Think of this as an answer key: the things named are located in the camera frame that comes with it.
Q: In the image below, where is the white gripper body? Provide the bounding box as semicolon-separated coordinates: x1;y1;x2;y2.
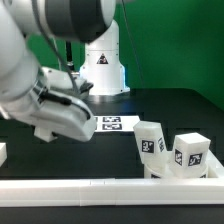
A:
0;68;96;142

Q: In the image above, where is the white round stool seat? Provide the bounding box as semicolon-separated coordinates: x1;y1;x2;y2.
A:
143;149;214;180

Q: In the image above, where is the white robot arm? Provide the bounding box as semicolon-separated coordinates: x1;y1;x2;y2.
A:
0;0;119;142

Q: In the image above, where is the white marker sheet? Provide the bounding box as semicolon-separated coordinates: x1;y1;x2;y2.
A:
95;115;140;132

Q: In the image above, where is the white block at left edge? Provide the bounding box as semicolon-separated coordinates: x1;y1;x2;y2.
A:
0;143;7;167

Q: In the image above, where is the white L-shaped fence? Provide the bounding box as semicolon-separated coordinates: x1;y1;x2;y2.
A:
0;153;224;207

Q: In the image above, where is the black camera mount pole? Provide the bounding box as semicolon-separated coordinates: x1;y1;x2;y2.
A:
65;41;74;70

